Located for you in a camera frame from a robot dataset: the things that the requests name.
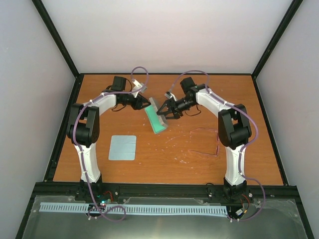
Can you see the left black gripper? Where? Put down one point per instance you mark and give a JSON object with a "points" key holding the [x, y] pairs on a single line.
{"points": [[137, 105]]}

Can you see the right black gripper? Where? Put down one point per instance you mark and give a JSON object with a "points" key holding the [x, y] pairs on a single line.
{"points": [[176, 116]]}

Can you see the grey felt glasses case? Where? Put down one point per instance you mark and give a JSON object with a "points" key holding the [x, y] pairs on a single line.
{"points": [[158, 123]]}

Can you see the light blue cleaning cloth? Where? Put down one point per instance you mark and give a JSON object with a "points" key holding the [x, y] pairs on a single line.
{"points": [[122, 148]]}

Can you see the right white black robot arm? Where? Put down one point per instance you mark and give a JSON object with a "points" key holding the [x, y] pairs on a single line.
{"points": [[234, 129]]}

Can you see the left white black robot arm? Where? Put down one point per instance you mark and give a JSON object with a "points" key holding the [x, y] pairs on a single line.
{"points": [[83, 126]]}

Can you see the pink transparent sunglasses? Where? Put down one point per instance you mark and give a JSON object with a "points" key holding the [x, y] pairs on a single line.
{"points": [[204, 141]]}

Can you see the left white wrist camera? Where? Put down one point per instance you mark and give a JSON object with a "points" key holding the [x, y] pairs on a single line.
{"points": [[137, 88]]}

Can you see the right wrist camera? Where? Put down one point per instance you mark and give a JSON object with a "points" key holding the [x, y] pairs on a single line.
{"points": [[169, 95]]}

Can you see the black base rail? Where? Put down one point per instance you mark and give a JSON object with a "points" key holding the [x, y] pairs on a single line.
{"points": [[207, 193]]}

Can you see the black aluminium frame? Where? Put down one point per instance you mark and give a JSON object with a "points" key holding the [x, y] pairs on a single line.
{"points": [[289, 14]]}

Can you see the light blue slotted cable duct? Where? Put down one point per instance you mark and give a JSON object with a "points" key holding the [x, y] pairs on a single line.
{"points": [[141, 210]]}

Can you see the metal base plate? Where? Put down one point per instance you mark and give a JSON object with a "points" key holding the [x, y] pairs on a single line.
{"points": [[278, 219]]}

